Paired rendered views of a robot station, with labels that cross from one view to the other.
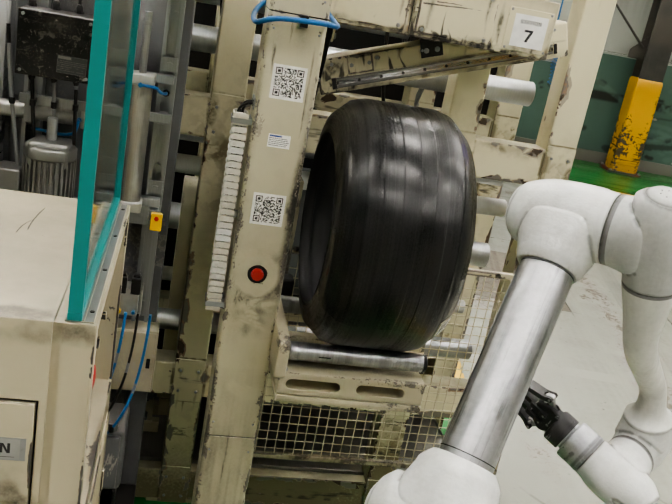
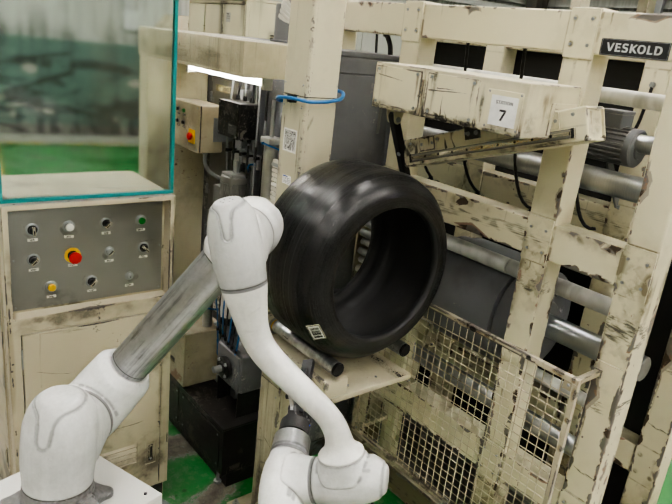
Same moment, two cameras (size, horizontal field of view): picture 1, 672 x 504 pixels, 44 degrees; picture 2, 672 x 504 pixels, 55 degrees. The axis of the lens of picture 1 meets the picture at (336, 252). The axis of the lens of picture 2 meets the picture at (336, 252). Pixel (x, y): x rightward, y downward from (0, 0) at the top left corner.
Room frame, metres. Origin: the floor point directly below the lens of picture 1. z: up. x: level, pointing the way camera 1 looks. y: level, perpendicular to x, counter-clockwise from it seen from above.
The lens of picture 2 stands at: (1.03, -1.76, 1.84)
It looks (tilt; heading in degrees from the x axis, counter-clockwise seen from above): 18 degrees down; 62
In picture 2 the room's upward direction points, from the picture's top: 6 degrees clockwise
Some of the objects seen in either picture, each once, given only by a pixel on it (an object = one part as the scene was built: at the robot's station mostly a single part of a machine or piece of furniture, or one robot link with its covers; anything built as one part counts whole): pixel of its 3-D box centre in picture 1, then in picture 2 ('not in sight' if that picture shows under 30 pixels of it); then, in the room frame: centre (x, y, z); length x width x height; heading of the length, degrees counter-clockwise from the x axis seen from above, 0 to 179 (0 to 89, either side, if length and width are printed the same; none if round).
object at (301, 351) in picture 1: (356, 356); (305, 346); (1.84, -0.09, 0.90); 0.35 x 0.05 x 0.05; 102
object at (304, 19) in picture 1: (296, 14); (310, 96); (1.90, 0.18, 1.65); 0.19 x 0.19 x 0.06; 12
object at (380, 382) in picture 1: (348, 380); (302, 363); (1.84, -0.09, 0.84); 0.36 x 0.09 x 0.06; 102
